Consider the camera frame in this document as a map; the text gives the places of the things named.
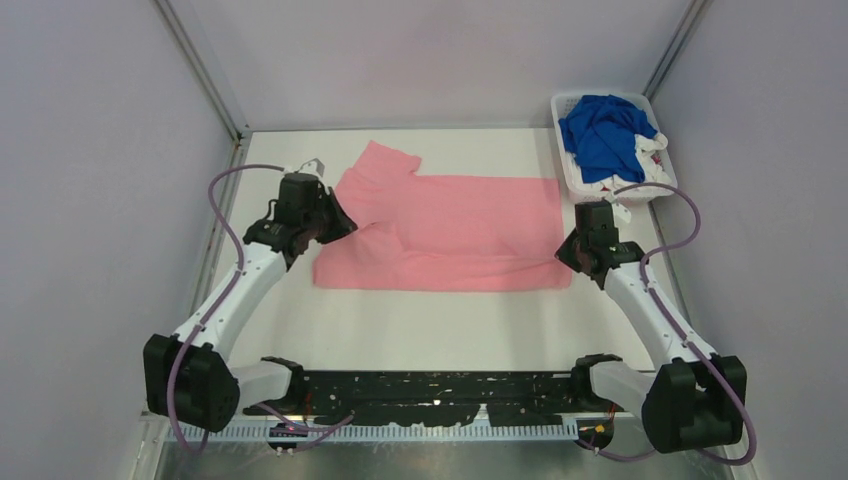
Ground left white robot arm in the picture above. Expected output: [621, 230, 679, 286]
[142, 160, 357, 433]

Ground pink t shirt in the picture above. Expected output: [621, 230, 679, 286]
[312, 141, 572, 292]

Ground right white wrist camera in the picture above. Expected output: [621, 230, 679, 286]
[604, 194, 632, 224]

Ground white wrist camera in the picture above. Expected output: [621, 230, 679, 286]
[604, 194, 632, 224]
[284, 158, 325, 179]

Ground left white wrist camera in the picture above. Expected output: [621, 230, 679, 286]
[284, 158, 325, 179]

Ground aluminium frame rail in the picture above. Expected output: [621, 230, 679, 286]
[181, 407, 616, 448]

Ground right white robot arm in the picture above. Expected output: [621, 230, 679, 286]
[555, 200, 749, 454]

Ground white t shirt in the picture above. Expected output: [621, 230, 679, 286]
[581, 133, 671, 192]

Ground white plastic laundry basket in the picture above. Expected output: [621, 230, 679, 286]
[550, 92, 678, 204]

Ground blue t shirt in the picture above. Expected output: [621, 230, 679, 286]
[558, 95, 659, 184]

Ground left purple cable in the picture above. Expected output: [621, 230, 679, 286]
[165, 163, 356, 456]

